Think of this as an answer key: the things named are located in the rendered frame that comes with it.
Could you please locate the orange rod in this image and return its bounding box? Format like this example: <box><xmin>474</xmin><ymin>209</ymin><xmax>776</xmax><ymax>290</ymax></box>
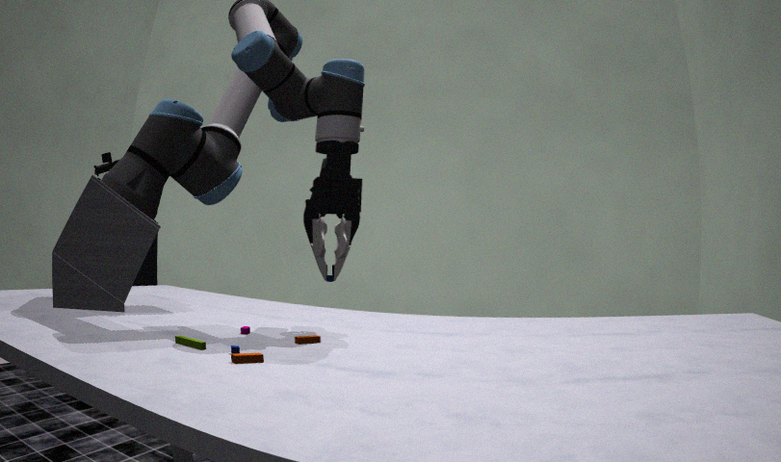
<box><xmin>231</xmin><ymin>353</ymin><xmax>264</xmax><ymax>364</ymax></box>
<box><xmin>295</xmin><ymin>335</ymin><xmax>321</xmax><ymax>345</ymax></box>

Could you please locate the lime green rod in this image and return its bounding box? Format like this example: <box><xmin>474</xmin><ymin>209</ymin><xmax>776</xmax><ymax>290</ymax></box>
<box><xmin>175</xmin><ymin>336</ymin><xmax>206</xmax><ymax>350</ymax></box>

